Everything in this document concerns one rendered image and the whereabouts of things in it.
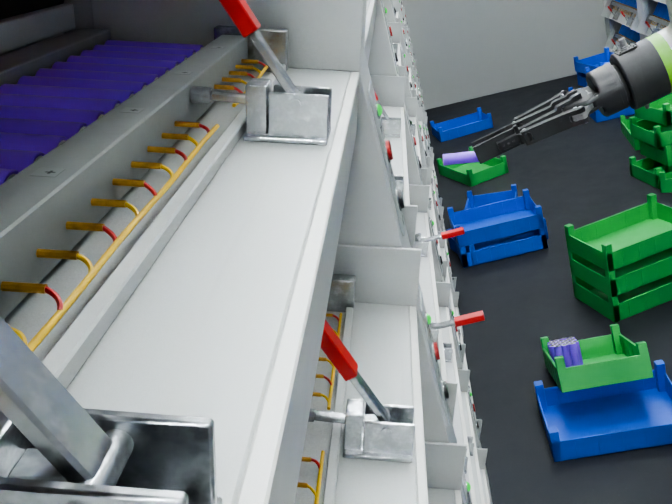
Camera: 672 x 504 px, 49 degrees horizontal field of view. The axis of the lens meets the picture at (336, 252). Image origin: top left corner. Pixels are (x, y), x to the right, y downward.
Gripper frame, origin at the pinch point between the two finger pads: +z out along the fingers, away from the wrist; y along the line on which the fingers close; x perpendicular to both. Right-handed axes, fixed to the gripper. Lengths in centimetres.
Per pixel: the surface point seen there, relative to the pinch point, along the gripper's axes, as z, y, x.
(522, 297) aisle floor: 12, -95, 79
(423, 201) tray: 15.2, -6.7, 5.9
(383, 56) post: 10.2, -6.7, -19.5
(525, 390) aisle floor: 19, -46, 77
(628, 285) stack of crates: -17, -72, 76
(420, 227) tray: 16.8, 0.4, 7.4
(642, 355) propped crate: -10, -29, 68
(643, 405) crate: -6, -32, 83
